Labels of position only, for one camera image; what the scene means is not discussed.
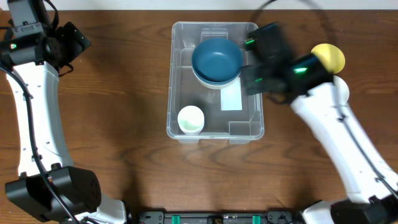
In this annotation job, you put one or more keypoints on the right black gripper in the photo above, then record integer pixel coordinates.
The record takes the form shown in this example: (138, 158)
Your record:
(258, 73)

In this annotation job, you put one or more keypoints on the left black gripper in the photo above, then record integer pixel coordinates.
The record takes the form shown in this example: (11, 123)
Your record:
(68, 34)

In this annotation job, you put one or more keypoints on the dark blue bowl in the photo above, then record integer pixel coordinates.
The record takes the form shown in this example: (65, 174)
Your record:
(217, 77)
(217, 52)

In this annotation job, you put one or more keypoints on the dark blue bowl front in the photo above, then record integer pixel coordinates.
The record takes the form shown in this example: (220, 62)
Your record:
(217, 77)

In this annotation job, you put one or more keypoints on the beige bowl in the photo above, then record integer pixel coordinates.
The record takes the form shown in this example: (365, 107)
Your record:
(215, 86)

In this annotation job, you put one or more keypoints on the cream cup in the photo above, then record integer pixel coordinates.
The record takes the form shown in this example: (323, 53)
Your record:
(191, 120)

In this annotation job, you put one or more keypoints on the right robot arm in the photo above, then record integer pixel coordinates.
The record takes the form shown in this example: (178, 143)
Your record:
(370, 183)

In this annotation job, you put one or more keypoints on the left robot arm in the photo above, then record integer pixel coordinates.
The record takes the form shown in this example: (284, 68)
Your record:
(49, 186)

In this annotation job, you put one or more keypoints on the white label in container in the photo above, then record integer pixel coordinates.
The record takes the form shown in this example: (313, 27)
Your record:
(231, 97)

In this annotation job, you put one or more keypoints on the yellow bowl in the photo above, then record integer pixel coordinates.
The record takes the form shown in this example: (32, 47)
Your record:
(331, 57)

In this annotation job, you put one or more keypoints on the white bowl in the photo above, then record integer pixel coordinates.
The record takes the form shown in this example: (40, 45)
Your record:
(343, 90)

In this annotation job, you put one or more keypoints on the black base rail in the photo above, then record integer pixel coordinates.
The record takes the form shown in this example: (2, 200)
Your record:
(270, 217)

